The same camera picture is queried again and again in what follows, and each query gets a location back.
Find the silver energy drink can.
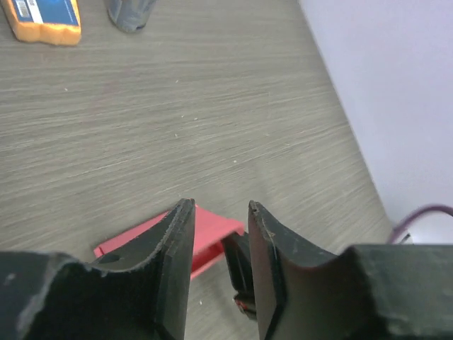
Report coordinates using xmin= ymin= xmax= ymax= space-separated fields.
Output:
xmin=105 ymin=0 xmax=156 ymax=33

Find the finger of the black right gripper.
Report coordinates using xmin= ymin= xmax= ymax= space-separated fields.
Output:
xmin=222 ymin=232 xmax=257 ymax=321

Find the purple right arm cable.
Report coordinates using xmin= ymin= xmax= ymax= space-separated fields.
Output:
xmin=389 ymin=203 xmax=453 ymax=245

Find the pink paper box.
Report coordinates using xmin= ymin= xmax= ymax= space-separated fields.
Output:
xmin=93 ymin=206 xmax=245 ymax=279

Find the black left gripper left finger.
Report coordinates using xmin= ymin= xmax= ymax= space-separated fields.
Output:
xmin=1 ymin=199 xmax=195 ymax=339

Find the orange sponge blue label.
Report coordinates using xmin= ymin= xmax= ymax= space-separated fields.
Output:
xmin=1 ymin=0 xmax=81 ymax=46

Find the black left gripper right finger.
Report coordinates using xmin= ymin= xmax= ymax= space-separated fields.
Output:
xmin=248 ymin=201 xmax=452 ymax=339

